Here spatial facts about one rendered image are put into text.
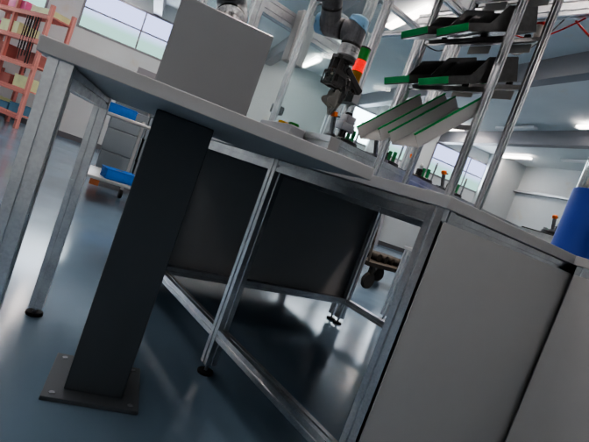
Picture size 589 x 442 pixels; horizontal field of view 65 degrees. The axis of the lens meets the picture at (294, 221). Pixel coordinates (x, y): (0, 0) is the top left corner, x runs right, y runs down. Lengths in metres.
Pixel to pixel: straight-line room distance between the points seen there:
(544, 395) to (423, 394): 0.54
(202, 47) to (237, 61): 0.10
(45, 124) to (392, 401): 0.97
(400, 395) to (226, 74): 0.93
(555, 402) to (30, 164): 1.58
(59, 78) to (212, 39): 0.47
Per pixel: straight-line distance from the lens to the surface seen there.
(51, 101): 0.99
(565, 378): 1.74
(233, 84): 1.31
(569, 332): 1.74
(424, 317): 1.19
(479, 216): 1.22
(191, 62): 1.30
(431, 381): 1.34
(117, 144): 5.74
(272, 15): 2.88
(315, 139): 1.64
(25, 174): 1.01
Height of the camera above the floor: 0.76
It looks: 4 degrees down
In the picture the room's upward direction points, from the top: 20 degrees clockwise
